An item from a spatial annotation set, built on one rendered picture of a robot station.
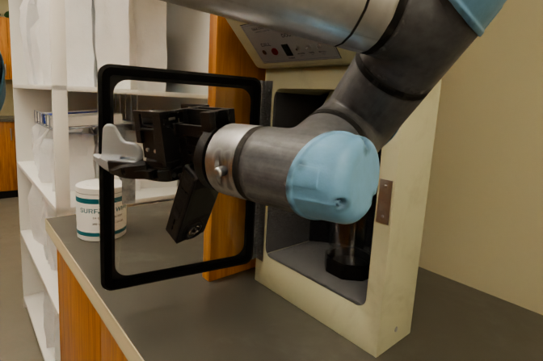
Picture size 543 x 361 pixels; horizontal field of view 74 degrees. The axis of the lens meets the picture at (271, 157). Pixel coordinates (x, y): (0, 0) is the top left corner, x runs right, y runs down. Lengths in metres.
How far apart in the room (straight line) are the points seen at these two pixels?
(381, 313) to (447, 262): 0.44
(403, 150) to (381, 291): 0.23
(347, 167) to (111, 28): 1.46
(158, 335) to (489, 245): 0.74
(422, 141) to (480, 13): 0.35
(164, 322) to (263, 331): 0.18
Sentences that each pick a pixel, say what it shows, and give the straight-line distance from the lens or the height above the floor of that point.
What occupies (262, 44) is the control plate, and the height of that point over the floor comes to 1.45.
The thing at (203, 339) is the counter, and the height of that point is 0.94.
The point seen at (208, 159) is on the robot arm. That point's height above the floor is 1.28.
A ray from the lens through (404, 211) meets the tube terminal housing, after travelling 0.62.
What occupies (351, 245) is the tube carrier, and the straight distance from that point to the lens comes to 0.72.
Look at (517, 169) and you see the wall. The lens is 0.96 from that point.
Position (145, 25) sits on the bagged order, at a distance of 1.81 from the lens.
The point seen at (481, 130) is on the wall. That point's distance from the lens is 0.98.
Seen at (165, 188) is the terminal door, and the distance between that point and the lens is 0.70.
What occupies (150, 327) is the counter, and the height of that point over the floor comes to 0.94.
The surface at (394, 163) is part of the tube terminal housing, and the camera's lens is 0.58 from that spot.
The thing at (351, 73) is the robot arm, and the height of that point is 1.37.
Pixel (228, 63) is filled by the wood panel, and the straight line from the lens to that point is 0.78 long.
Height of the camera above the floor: 1.34
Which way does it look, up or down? 9 degrees down
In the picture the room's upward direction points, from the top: 3 degrees clockwise
